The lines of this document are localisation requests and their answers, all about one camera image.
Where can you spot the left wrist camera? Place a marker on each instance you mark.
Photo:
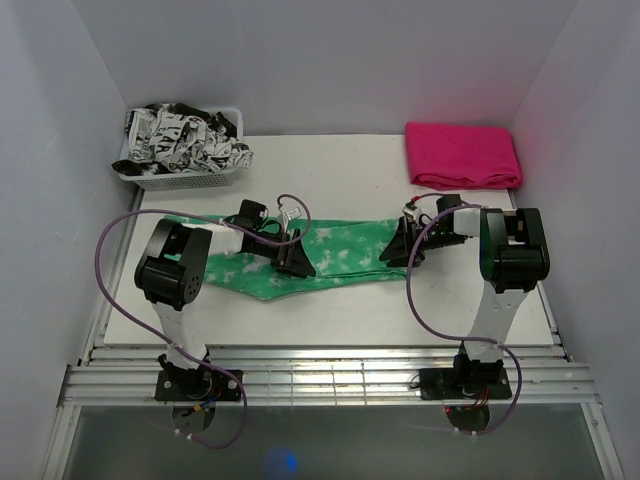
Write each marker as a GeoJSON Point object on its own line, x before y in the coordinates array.
{"type": "Point", "coordinates": [288, 214]}

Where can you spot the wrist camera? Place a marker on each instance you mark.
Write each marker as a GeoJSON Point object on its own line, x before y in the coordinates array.
{"type": "Point", "coordinates": [412, 212]}
{"type": "Point", "coordinates": [288, 214]}

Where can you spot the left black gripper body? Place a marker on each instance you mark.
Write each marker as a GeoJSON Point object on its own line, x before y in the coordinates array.
{"type": "Point", "coordinates": [266, 249]}

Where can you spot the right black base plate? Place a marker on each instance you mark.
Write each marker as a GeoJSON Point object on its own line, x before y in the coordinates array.
{"type": "Point", "coordinates": [443, 384]}

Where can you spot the white plastic basket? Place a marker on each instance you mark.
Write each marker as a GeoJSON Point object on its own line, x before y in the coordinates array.
{"type": "Point", "coordinates": [188, 180]}

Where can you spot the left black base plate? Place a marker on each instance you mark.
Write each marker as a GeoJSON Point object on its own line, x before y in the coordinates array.
{"type": "Point", "coordinates": [198, 386]}

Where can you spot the folded pink trousers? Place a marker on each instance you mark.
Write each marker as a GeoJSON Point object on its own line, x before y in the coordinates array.
{"type": "Point", "coordinates": [445, 157]}

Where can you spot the green tie-dye trousers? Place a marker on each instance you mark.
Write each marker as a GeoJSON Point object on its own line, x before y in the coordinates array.
{"type": "Point", "coordinates": [343, 253]}

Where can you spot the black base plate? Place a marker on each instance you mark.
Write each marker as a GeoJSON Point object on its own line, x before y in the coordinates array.
{"type": "Point", "coordinates": [198, 386]}
{"type": "Point", "coordinates": [443, 384]}

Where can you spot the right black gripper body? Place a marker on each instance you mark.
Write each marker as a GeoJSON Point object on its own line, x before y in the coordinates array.
{"type": "Point", "coordinates": [434, 239]}

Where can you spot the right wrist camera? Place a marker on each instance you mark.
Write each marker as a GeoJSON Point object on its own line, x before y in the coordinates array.
{"type": "Point", "coordinates": [412, 212]}

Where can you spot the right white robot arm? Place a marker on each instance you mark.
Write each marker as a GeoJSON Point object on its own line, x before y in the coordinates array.
{"type": "Point", "coordinates": [513, 259]}

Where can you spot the black and white printed garment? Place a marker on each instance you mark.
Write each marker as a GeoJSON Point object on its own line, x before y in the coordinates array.
{"type": "Point", "coordinates": [174, 138]}

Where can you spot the aluminium frame rails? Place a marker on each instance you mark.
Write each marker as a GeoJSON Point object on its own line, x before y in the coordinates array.
{"type": "Point", "coordinates": [355, 345]}

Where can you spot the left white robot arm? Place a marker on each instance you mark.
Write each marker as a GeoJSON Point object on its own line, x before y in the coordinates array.
{"type": "Point", "coordinates": [171, 273]}

